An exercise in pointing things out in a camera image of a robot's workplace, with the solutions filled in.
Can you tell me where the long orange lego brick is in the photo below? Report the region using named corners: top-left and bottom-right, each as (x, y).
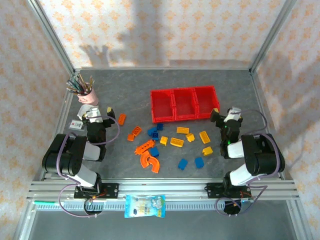
top-left (134, 139), bottom-right (156, 155)

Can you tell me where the curved orange lego piece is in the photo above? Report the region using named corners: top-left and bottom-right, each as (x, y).
top-left (139, 150), bottom-right (152, 169)
top-left (146, 156), bottom-right (161, 174)

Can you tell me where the small card package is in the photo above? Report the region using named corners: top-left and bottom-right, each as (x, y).
top-left (69, 119), bottom-right (86, 131)

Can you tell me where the pink pencil cup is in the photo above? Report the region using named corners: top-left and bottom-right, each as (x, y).
top-left (76, 86), bottom-right (99, 106)

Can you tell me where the white square container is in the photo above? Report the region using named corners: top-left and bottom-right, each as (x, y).
top-left (76, 104), bottom-right (95, 122)

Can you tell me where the green stick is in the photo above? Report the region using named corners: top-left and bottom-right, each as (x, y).
top-left (33, 200), bottom-right (59, 206)

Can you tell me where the blue snack bag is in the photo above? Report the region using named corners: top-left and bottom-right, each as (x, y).
top-left (124, 194), bottom-right (167, 219)

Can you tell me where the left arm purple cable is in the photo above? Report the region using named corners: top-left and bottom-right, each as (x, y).
top-left (57, 113), bottom-right (121, 218)

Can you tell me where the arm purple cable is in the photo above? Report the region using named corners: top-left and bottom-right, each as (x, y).
top-left (216, 108), bottom-right (280, 217)
top-left (57, 113), bottom-right (121, 218)

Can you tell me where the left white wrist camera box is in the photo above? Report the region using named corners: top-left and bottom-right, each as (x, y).
top-left (86, 109), bottom-right (105, 124)

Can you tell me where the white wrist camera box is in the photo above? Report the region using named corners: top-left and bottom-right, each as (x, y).
top-left (223, 106), bottom-right (243, 123)
top-left (86, 109), bottom-right (105, 124)

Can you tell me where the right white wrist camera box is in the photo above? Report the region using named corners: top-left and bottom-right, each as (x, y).
top-left (223, 106), bottom-right (243, 123)

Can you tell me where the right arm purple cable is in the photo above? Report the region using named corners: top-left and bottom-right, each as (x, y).
top-left (216, 108), bottom-right (280, 217)

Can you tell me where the aluminium table edge rail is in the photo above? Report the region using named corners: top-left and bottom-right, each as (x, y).
top-left (41, 71), bottom-right (80, 180)
top-left (73, 66), bottom-right (252, 72)
top-left (249, 71), bottom-right (286, 180)

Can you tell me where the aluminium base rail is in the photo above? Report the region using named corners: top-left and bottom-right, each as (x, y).
top-left (26, 178), bottom-right (300, 201)

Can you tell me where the slotted grey cable duct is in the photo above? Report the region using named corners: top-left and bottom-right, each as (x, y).
top-left (33, 201), bottom-right (253, 211)

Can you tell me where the aluminium frame upright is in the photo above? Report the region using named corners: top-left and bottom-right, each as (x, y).
top-left (26, 0), bottom-right (77, 76)
top-left (249, 0), bottom-right (299, 76)

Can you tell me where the aluminium frame leg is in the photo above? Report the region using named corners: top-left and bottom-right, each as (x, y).
top-left (287, 199), bottom-right (315, 240)
top-left (13, 204), bottom-right (37, 240)

